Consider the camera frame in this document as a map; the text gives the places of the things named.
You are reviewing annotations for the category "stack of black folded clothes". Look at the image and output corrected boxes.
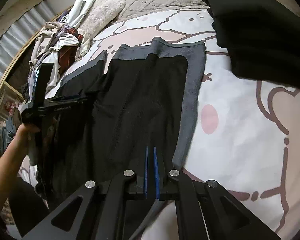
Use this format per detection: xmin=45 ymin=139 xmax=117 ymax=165
xmin=202 ymin=0 xmax=300 ymax=89

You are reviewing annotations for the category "fluffy white pillow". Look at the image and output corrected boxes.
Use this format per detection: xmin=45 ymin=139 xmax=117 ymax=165
xmin=79 ymin=0 xmax=126 ymax=40

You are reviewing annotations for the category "person's left forearm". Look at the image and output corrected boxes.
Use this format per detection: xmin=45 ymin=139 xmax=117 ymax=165
xmin=0 ymin=137 xmax=27 ymax=211

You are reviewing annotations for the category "grey window curtain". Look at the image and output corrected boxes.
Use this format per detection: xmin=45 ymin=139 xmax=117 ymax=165
xmin=0 ymin=0 xmax=56 ymax=79

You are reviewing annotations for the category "black sweater with grey trim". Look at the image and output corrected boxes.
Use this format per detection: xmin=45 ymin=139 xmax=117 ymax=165
xmin=36 ymin=36 xmax=207 ymax=240

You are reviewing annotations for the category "cartoon print bed sheet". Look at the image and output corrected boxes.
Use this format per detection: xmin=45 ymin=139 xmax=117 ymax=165
xmin=45 ymin=9 xmax=300 ymax=239

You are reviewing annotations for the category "person's left hand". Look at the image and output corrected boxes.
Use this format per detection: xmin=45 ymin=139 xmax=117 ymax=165
xmin=14 ymin=124 xmax=40 ymax=153

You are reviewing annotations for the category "pile of crumpled clothes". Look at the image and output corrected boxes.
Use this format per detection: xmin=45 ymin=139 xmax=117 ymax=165
xmin=27 ymin=0 xmax=96 ymax=99

